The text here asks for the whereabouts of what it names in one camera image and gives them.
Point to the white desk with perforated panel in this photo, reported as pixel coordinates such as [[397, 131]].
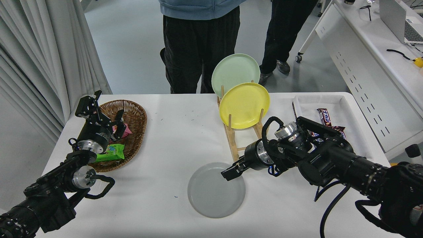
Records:
[[363, 49]]

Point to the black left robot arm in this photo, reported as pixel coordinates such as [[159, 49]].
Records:
[[49, 195]]

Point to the dark round object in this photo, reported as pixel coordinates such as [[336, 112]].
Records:
[[349, 1]]

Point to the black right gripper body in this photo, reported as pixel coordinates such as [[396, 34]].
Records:
[[252, 157]]

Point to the small yellow object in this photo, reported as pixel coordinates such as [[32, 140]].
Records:
[[418, 62]]

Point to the pale green plate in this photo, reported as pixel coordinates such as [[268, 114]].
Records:
[[233, 69]]

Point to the person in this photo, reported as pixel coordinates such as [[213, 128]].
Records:
[[284, 26], [201, 39]]

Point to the wooden plate rack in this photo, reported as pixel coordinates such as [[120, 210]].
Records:
[[235, 152]]

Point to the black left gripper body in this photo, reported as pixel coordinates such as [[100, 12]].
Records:
[[96, 134]]

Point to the brown wicker basket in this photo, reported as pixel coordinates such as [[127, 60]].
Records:
[[135, 112]]

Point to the grey plate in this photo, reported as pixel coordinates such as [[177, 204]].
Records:
[[211, 198]]

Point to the black and white cylinder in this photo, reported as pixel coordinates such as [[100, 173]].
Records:
[[413, 151]]

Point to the white rectangular tray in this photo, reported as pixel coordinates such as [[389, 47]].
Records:
[[347, 109]]

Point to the green snack packet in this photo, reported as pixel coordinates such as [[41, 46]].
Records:
[[112, 152]]

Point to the silver laptop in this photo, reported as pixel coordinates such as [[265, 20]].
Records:
[[393, 16]]

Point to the black chair caster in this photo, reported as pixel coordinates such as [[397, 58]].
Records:
[[320, 14]]

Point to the yellow plate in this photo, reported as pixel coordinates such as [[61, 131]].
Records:
[[244, 105]]

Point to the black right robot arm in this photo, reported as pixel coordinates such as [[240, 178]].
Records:
[[337, 162]]

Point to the pink snack packet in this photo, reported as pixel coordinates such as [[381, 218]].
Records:
[[127, 131]]

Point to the white pleated curtain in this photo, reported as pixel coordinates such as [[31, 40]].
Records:
[[39, 49]]

